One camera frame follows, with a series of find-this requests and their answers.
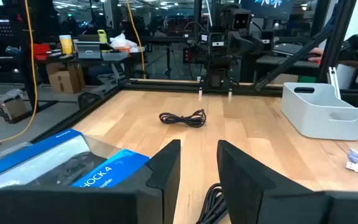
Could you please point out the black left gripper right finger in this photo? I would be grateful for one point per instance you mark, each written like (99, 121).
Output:
(253, 199)

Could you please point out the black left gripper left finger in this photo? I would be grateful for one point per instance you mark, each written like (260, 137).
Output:
(163, 199)

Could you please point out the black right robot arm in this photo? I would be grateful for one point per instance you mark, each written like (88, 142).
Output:
(219, 65)

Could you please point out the grey desk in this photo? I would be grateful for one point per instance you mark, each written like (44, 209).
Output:
(275, 60)

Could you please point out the dark monitor screen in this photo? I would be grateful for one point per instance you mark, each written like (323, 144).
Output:
(266, 7)

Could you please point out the grey laptop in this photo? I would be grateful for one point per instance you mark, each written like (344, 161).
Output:
(287, 49)

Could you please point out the blue game controller box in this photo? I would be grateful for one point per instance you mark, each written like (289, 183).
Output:
(113, 169)

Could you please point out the person's hand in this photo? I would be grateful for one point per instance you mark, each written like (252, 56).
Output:
(315, 54)

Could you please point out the white plastic bin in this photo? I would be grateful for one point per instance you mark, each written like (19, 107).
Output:
(319, 121)

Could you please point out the white plastic bag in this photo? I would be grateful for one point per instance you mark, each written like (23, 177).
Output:
(121, 42)

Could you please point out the grey shallow tray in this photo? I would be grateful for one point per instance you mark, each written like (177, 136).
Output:
(113, 56)

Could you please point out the yellow-green handheld device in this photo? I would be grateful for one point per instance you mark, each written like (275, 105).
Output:
(102, 36)

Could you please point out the cardboard box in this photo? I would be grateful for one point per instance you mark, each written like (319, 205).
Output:
(65, 81)

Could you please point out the grey storage bin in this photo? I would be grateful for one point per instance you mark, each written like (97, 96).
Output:
(87, 51)

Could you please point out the clear plastic bag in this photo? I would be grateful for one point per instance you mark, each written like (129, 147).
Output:
(9, 151)

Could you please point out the small box on floor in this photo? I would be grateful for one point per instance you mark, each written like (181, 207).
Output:
(11, 107)

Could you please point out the yellow cylindrical container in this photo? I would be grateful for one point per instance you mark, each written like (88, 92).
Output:
(66, 45)

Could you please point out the red box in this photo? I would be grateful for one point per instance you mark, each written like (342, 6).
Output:
(41, 49)

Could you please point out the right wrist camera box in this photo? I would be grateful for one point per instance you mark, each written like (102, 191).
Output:
(241, 21)

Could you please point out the black aluminium table frame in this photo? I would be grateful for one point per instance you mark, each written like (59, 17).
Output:
(166, 85)

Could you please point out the white metal bracket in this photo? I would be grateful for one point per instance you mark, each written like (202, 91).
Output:
(332, 77)

